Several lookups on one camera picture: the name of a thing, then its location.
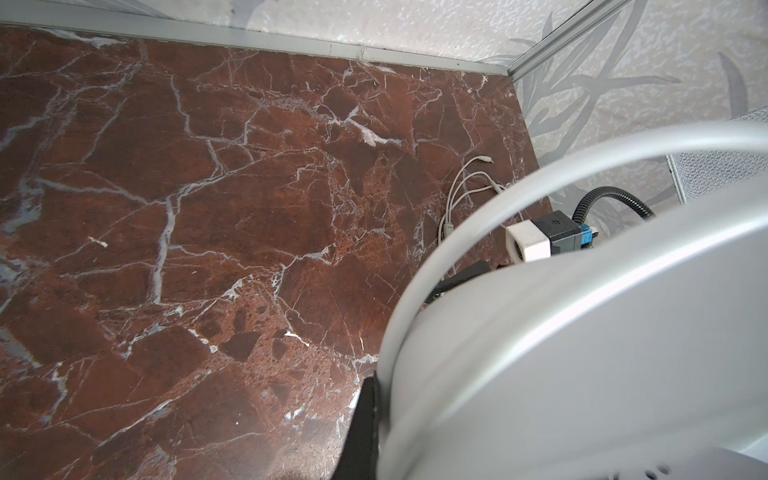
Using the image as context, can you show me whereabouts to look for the white wire mesh basket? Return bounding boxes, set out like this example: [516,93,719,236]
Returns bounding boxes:
[665,106,768,205]

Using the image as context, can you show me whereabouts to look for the white headphones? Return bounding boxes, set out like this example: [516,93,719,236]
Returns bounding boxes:
[376,121,767,479]

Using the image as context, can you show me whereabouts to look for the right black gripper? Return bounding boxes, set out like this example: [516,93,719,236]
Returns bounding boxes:
[425,260,492,303]

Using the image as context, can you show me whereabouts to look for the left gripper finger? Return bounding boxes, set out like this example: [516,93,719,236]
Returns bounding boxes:
[331,374,383,480]

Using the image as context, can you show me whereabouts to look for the white headphone cable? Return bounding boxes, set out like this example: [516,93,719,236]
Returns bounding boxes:
[436,154,511,246]

